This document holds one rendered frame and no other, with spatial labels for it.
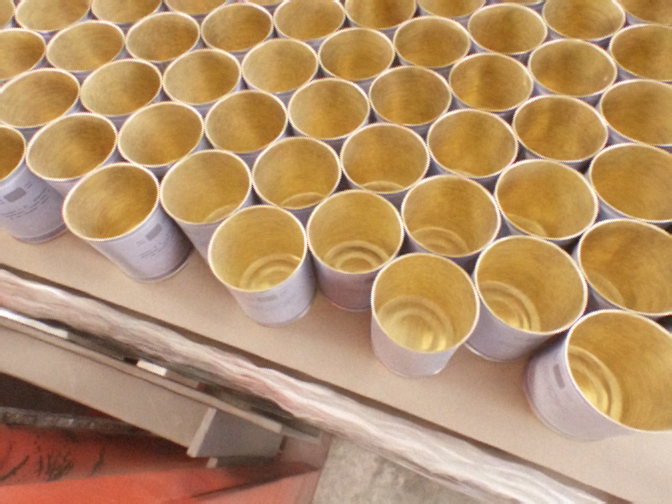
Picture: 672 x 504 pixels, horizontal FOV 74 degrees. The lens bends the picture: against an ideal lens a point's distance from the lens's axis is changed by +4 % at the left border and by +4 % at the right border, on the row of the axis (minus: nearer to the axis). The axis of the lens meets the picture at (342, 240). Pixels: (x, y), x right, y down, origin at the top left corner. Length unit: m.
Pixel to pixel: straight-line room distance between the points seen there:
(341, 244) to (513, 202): 0.15
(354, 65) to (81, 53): 0.27
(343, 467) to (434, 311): 1.17
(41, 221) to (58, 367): 0.32
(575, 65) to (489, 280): 0.22
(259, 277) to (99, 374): 0.37
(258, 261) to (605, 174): 0.30
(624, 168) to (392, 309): 0.22
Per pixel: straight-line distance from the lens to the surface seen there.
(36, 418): 0.68
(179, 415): 0.65
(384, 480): 1.50
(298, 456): 1.42
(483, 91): 0.46
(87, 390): 0.71
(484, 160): 0.42
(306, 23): 0.51
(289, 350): 0.36
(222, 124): 0.41
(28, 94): 0.51
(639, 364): 0.36
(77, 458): 0.76
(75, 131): 0.45
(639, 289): 0.40
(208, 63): 0.46
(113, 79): 0.48
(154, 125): 0.43
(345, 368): 0.35
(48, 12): 0.60
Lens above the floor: 1.50
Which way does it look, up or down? 63 degrees down
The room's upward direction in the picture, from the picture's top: 7 degrees counter-clockwise
